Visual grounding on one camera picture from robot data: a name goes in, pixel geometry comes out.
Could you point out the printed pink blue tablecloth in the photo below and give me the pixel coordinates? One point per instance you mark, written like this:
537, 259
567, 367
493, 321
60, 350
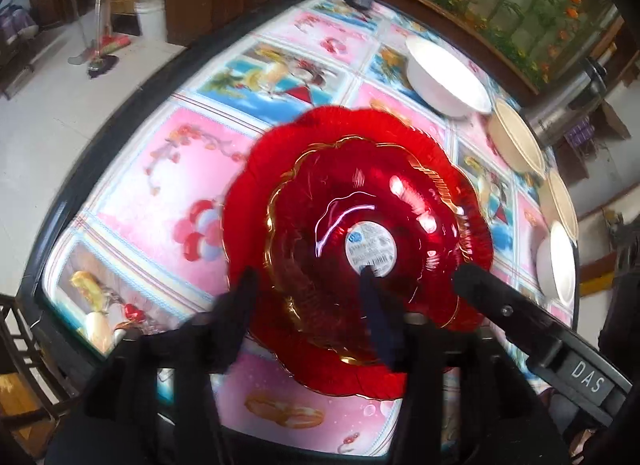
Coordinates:
150, 225

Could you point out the large white bowl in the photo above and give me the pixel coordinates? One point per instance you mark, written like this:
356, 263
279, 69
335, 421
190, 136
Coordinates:
440, 75

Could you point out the red gold-rimmed plate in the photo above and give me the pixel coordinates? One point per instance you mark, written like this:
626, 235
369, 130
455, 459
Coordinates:
310, 225

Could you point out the white plastic bucket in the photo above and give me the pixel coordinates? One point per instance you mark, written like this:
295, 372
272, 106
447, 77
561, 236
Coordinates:
151, 17

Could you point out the stainless steel thermos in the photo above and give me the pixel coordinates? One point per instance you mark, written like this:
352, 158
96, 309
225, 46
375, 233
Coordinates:
560, 110

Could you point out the black-rimmed table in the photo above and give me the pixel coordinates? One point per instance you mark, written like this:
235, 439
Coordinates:
40, 255

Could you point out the colourful broom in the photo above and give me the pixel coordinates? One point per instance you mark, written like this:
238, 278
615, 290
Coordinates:
112, 43

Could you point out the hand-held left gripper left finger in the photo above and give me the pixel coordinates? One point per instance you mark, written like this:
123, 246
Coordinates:
235, 315

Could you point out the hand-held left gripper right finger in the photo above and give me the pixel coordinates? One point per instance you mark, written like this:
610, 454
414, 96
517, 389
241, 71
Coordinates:
380, 330

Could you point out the cream ribbed bowl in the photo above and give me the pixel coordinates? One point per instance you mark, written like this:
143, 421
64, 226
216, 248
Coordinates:
515, 137
562, 205

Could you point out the small white bowl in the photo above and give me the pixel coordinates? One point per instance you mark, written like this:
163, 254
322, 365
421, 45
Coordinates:
557, 265

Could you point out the large red ruffled plate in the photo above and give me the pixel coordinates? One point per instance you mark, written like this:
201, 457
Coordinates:
242, 215

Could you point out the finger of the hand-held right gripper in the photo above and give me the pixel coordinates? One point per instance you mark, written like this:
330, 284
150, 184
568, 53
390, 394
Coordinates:
500, 305

